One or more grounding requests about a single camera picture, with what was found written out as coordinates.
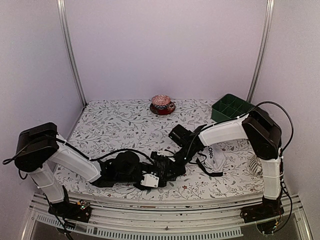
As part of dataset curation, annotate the navy striped underwear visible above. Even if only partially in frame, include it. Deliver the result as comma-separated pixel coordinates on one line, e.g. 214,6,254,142
150,151,186,188

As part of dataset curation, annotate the white black-trimmed underwear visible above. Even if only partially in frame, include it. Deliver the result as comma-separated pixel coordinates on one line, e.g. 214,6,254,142
195,144,226,177

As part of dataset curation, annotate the green divided organizer tray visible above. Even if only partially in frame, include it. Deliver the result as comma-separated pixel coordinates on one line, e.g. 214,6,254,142
211,93,254,123

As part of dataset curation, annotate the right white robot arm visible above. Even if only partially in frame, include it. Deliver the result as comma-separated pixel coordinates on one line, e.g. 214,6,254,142
169,105,286,218

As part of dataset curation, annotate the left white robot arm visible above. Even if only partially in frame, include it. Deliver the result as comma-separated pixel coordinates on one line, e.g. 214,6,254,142
2,122,159,217

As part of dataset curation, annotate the dark red saucer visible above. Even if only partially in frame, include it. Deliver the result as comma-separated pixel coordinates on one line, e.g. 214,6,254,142
149,101,176,116

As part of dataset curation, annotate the red patterned bowl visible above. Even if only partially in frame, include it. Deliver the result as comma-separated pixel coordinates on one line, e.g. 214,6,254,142
151,94,171,110

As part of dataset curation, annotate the floral tablecloth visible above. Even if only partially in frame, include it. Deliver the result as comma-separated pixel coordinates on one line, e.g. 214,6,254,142
47,98,286,201

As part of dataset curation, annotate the striped glass mug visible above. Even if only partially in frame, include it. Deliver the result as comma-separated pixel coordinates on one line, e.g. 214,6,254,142
248,154,263,177

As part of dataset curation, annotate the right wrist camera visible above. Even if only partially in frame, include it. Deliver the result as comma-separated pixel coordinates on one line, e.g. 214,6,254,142
150,149,175,162

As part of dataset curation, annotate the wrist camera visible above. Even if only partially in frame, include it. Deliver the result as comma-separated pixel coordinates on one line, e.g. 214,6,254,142
150,149,175,162
140,173,160,188

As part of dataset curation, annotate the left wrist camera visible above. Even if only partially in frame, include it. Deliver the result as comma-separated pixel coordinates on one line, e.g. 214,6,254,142
140,173,160,188

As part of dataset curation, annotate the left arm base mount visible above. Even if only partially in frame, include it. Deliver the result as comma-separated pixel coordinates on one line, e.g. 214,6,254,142
48,200,92,223

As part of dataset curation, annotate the front aluminium rail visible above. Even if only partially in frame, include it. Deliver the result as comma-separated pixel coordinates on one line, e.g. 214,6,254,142
21,191,313,240

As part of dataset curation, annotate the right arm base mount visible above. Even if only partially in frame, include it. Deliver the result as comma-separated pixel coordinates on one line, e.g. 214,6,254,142
240,195,284,223

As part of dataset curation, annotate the right aluminium frame post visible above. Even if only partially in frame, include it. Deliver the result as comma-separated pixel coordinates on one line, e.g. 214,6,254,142
246,0,275,103

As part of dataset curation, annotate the aluminium frame post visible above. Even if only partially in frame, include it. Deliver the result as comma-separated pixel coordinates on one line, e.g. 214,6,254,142
246,0,275,103
56,0,88,108

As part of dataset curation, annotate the left aluminium frame post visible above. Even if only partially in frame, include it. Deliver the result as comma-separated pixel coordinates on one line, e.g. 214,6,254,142
56,0,88,108

